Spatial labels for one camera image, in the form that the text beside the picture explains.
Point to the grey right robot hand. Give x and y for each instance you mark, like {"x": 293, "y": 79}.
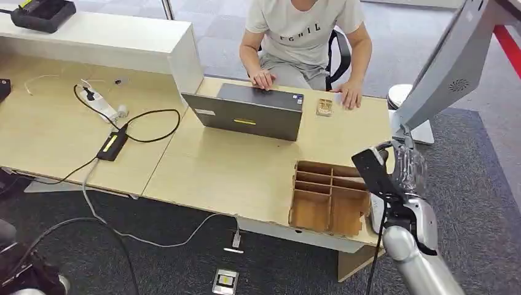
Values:
{"x": 410, "y": 171}

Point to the white monitor base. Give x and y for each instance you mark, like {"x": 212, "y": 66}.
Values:
{"x": 423, "y": 132}

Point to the wooden compartment box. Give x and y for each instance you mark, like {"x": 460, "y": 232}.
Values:
{"x": 329, "y": 199}

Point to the person's left hand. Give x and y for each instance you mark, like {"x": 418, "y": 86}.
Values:
{"x": 351, "y": 95}

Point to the person's hand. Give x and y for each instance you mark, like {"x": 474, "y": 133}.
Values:
{"x": 351, "y": 95}
{"x": 263, "y": 79}

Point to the small wooden card holder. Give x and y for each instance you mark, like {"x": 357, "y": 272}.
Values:
{"x": 324, "y": 108}

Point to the wooden desk leg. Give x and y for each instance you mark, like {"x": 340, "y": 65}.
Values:
{"x": 354, "y": 262}

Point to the grey monitor panel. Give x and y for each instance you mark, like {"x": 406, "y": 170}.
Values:
{"x": 452, "y": 69}

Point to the black office chair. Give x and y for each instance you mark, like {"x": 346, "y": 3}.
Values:
{"x": 340, "y": 57}

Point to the red pole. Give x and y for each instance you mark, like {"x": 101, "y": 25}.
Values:
{"x": 509, "y": 49}

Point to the dark grey laptop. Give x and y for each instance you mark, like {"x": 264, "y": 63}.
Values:
{"x": 248, "y": 116}

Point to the person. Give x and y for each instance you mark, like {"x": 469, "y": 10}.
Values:
{"x": 303, "y": 36}

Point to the person's right hand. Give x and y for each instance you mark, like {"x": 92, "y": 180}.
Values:
{"x": 263, "y": 79}

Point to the small white strip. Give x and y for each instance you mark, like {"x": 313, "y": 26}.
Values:
{"x": 233, "y": 250}

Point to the card with yellow print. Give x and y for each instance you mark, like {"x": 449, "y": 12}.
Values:
{"x": 225, "y": 281}

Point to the white plug adapter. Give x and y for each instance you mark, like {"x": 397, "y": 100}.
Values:
{"x": 123, "y": 110}

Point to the black power brick yellow label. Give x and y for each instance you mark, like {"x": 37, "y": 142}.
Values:
{"x": 112, "y": 145}

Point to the small round dark object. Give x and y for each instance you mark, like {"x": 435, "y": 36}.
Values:
{"x": 118, "y": 81}

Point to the white power strip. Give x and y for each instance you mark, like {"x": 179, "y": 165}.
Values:
{"x": 99, "y": 106}

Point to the black plug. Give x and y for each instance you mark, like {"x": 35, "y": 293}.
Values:
{"x": 89, "y": 94}

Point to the white desk partition shelf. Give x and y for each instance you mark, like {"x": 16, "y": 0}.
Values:
{"x": 101, "y": 44}

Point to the white desk foot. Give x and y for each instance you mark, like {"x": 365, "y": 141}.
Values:
{"x": 61, "y": 188}

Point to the black tray device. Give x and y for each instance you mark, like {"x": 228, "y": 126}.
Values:
{"x": 42, "y": 14}

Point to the black flat object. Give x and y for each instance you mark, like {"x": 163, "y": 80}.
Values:
{"x": 4, "y": 89}

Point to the black wrist bracket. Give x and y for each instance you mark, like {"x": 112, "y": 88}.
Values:
{"x": 374, "y": 171}

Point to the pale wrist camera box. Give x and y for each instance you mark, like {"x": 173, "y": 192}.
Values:
{"x": 377, "y": 213}

